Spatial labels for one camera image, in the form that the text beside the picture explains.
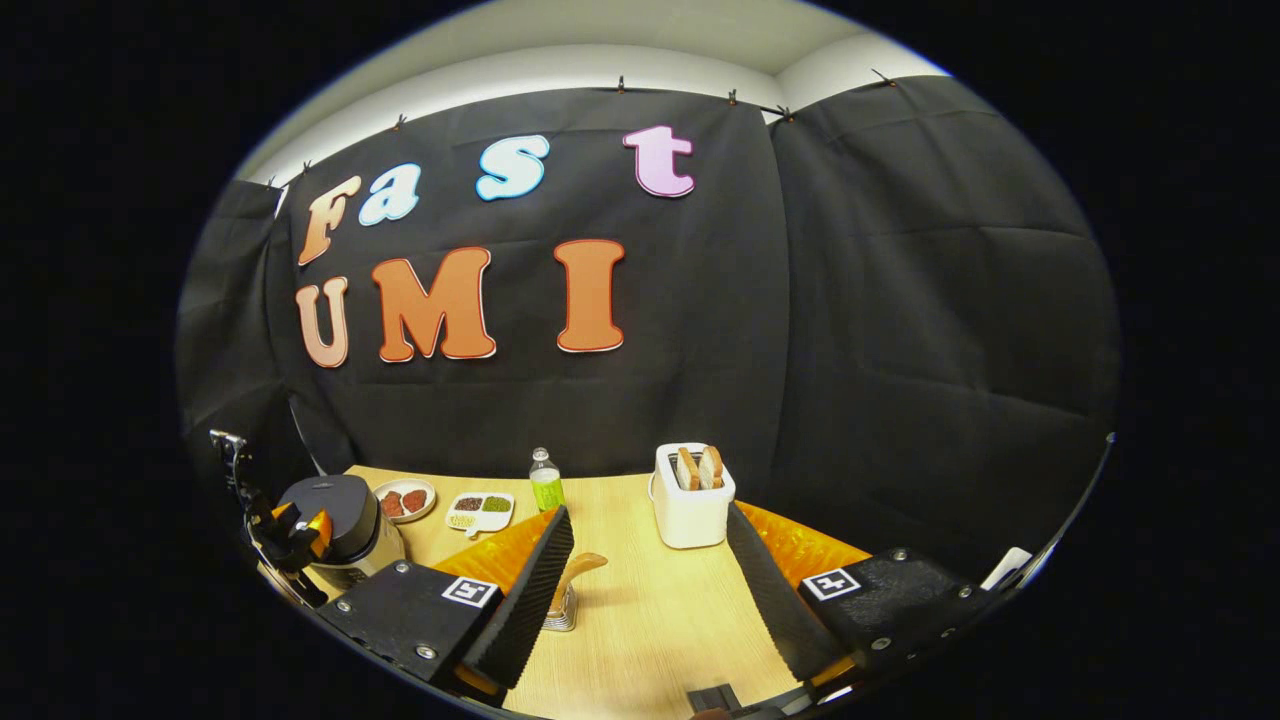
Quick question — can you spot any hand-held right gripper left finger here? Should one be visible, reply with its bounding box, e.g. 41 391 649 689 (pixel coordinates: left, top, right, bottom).
315 505 576 706

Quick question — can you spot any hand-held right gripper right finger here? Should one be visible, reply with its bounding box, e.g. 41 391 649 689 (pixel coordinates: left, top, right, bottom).
727 500 1002 696

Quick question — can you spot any black silver rice cooker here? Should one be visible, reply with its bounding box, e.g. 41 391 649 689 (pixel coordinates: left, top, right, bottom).
278 474 406 591

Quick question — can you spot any wooden spoon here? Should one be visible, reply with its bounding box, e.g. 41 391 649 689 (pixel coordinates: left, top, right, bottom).
548 552 609 616

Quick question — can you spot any round white plate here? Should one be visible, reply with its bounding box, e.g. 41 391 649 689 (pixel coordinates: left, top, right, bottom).
372 478 437 523

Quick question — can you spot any white divided dish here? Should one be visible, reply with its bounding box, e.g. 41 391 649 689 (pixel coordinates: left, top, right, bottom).
445 491 515 539

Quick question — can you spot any green drink bottle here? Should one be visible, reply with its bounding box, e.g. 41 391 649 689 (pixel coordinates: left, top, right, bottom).
529 447 566 513

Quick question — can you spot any white toaster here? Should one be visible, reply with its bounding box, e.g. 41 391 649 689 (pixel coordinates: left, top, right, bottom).
650 443 737 550

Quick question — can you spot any black backdrop cloth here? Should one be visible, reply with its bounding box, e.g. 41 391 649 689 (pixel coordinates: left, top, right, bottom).
175 75 1121 581

